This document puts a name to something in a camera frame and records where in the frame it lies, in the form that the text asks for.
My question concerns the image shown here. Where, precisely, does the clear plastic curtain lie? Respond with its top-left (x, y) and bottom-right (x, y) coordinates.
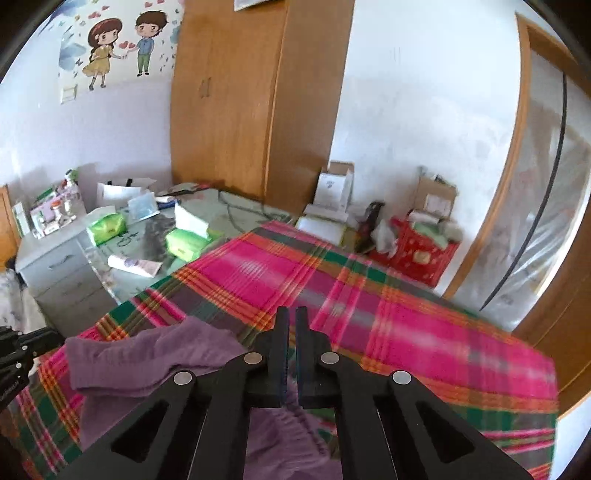
top-left (480, 46), bottom-right (591, 315)

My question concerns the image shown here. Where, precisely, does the purple fleece garment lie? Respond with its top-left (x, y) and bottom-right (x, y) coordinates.
top-left (65, 316), bottom-right (343, 480)

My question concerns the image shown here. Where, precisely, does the blue face mask pack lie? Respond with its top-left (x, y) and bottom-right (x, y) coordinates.
top-left (127, 193), bottom-right (159, 220)

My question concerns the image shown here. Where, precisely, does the wooden wardrobe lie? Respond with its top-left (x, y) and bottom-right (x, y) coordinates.
top-left (170, 0), bottom-right (355, 219)

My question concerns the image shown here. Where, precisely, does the white tube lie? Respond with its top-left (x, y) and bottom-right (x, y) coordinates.
top-left (107, 253), bottom-right (163, 278)

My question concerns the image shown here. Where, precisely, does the pink printed box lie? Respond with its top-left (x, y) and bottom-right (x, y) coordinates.
top-left (30, 189), bottom-right (88, 237)

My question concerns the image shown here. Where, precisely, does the cartoon wall sticker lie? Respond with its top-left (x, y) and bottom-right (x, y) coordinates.
top-left (46, 0), bottom-right (185, 91)

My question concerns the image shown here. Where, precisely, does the dark bottle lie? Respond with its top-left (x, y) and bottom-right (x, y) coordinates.
top-left (359, 200), bottom-right (387, 253)

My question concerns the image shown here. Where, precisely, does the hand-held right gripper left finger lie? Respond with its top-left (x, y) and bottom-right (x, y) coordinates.
top-left (58, 307), bottom-right (290, 480)

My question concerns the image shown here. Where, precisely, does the pink green plaid blanket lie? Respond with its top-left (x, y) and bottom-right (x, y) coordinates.
top-left (9, 220), bottom-right (560, 480)

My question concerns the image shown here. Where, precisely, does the grey drawer cabinet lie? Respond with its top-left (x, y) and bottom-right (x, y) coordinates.
top-left (16, 225), bottom-right (122, 325)

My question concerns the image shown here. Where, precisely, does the hanging black cable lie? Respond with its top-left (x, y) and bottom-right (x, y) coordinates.
top-left (479, 73), bottom-right (568, 311)

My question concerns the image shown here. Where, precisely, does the brown cardboard box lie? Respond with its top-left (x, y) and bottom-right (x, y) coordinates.
top-left (412, 167), bottom-right (459, 219)

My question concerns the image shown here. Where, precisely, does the green tissue pack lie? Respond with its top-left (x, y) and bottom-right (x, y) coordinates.
top-left (87, 213), bottom-right (129, 247)
top-left (165, 204), bottom-right (212, 260)

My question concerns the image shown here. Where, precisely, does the white paper bag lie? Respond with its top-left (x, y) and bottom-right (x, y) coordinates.
top-left (96, 178), bottom-right (158, 209)

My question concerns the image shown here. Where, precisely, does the wooden bed headboard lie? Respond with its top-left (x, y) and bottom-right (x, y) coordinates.
top-left (0, 185), bottom-right (22, 271)

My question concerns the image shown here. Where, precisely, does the glass-topped table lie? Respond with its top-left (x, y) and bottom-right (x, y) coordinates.
top-left (88, 184), bottom-right (302, 303)

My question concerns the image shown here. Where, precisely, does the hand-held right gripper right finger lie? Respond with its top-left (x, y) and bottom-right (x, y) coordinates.
top-left (296, 307), bottom-right (532, 480)

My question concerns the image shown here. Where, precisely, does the flat white box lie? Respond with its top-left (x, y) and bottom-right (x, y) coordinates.
top-left (295, 205), bottom-right (352, 246)

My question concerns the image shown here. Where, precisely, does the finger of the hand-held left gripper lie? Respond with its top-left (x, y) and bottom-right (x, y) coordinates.
top-left (16, 327), bottom-right (65, 358)

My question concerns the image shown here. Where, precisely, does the black table cable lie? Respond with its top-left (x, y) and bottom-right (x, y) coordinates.
top-left (217, 189), bottom-right (297, 237)

